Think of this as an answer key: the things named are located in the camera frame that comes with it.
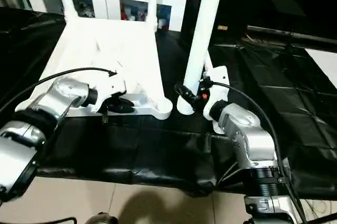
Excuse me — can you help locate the white plastic table top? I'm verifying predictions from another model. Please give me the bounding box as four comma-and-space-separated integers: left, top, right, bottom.
14, 16, 174, 121

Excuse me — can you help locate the black plastic mat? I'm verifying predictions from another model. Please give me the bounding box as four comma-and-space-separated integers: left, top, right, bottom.
0, 5, 337, 198

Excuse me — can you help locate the black flat screen television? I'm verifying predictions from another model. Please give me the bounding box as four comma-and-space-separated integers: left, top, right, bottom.
246, 0, 337, 49

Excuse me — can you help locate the white cabinet with glass doors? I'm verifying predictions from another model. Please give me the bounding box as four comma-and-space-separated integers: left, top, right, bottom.
19, 0, 191, 32

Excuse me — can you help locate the grey robot lower body part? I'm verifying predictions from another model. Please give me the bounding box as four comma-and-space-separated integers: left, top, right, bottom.
86, 211, 118, 224

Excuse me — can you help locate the black metal table leg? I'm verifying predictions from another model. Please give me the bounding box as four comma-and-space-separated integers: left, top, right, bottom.
306, 212, 337, 224

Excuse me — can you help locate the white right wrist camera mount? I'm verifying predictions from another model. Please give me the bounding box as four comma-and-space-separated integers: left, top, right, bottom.
202, 65, 230, 121

